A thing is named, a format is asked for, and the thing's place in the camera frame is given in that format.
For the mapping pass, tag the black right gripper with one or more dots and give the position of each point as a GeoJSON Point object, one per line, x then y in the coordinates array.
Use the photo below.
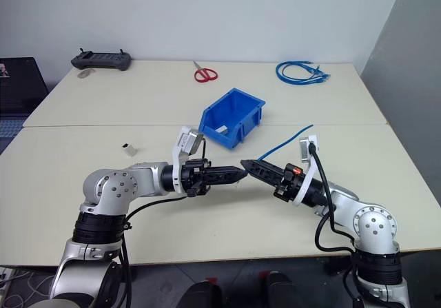
{"type": "Point", "coordinates": [289, 184]}

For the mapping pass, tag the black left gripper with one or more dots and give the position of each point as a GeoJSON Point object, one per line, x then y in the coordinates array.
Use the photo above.
{"type": "Point", "coordinates": [194, 177]}

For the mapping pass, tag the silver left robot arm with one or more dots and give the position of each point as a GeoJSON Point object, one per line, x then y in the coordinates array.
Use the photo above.
{"type": "Point", "coordinates": [113, 184]}

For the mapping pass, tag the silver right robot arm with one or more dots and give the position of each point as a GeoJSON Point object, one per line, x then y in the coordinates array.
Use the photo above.
{"type": "Point", "coordinates": [375, 223]}

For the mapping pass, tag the white coupler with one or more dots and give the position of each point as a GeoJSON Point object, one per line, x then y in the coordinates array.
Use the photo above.
{"type": "Point", "coordinates": [129, 149]}
{"type": "Point", "coordinates": [222, 129]}

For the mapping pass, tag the blue plastic bin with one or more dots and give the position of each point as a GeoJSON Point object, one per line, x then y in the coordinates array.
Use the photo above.
{"type": "Point", "coordinates": [237, 108]}

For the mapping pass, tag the dark rounded shape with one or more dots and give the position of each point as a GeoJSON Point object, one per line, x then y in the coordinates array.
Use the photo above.
{"type": "Point", "coordinates": [279, 290]}
{"type": "Point", "coordinates": [201, 296]}

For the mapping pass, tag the black handheld controller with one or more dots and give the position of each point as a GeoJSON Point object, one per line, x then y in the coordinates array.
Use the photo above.
{"type": "Point", "coordinates": [100, 60]}

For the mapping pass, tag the small clear oval object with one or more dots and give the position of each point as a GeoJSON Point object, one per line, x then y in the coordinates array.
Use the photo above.
{"type": "Point", "coordinates": [85, 73]}

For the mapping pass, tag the black laptop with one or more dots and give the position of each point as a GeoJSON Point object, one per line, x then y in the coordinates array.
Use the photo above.
{"type": "Point", "coordinates": [20, 87]}

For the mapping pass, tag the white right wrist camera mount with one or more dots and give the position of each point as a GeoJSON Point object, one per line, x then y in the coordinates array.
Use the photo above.
{"type": "Point", "coordinates": [305, 149]}

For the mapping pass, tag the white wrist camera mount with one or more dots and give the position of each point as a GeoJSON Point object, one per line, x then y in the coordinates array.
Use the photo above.
{"type": "Point", "coordinates": [305, 149]}
{"type": "Point", "coordinates": [186, 142]}

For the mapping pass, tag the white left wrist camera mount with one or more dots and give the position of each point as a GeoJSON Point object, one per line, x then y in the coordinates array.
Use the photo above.
{"type": "Point", "coordinates": [186, 142]}

